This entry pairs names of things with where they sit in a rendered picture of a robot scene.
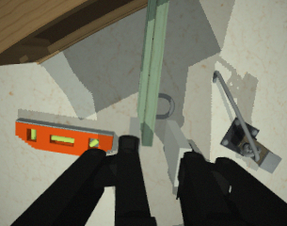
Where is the brown wooden cabinet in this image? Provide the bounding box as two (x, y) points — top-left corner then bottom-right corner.
(0, 0), (175, 147)

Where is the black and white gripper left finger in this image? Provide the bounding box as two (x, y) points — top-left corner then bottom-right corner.
(10, 117), (157, 226)

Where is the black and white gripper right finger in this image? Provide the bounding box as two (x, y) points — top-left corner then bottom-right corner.
(163, 120), (287, 226)

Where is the orange spirit level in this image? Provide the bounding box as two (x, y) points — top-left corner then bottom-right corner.
(15, 118), (114, 156)

